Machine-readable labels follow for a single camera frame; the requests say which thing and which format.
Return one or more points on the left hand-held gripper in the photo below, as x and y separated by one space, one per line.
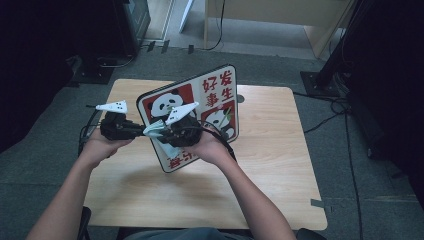
116 128

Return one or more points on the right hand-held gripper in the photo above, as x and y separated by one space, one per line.
185 133

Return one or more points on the light blue cloth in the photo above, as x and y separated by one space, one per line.
155 128

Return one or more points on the panda print board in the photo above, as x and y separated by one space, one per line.
216 90

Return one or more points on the person's left hand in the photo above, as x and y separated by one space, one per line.
98 150

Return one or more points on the person's right hand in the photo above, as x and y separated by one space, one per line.
211 150

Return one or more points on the black floor plate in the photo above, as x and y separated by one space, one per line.
90 71

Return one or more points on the small grey round object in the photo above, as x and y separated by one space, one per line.
240 98

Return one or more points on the black chair armrest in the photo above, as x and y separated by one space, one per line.
85 223

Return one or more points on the person's grey-blue clothing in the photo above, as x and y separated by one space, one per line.
180 234

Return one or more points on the black cabinet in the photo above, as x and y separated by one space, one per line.
133 26

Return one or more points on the dark curtain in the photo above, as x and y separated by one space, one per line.
393 66
33 50

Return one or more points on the white panel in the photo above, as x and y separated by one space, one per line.
186 16

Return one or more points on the black metal stand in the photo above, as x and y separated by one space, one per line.
320 85

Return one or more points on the light wooden furniture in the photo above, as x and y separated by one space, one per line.
266 10

